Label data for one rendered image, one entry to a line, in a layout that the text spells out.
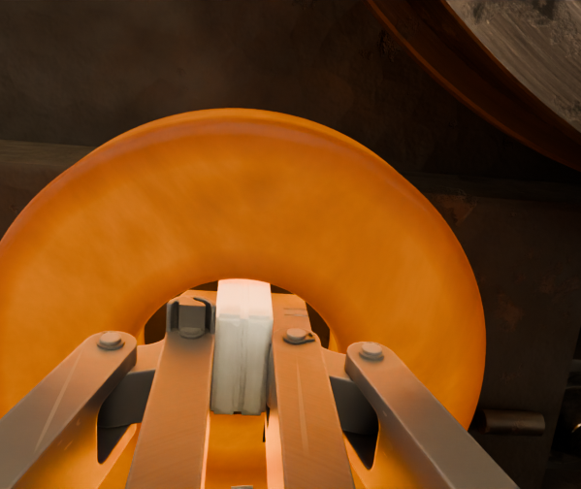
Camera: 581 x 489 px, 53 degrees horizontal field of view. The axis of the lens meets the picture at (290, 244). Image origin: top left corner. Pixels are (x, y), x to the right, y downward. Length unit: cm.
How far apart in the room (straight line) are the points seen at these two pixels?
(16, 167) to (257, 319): 16
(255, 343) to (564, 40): 11
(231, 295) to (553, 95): 10
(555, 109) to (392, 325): 8
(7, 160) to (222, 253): 14
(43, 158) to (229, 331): 15
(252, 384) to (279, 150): 6
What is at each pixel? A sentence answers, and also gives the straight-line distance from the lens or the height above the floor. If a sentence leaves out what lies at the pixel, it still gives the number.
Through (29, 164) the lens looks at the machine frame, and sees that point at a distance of 28.
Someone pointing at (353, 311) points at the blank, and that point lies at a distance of 17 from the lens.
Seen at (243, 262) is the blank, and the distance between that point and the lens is 17.
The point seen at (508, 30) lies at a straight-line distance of 17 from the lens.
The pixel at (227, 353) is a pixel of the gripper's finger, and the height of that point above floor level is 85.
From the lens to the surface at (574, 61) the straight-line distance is 18.
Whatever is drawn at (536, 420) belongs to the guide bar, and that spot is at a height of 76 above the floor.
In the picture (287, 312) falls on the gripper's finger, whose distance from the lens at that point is 17.
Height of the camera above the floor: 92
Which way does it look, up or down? 16 degrees down
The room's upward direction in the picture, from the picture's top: 5 degrees clockwise
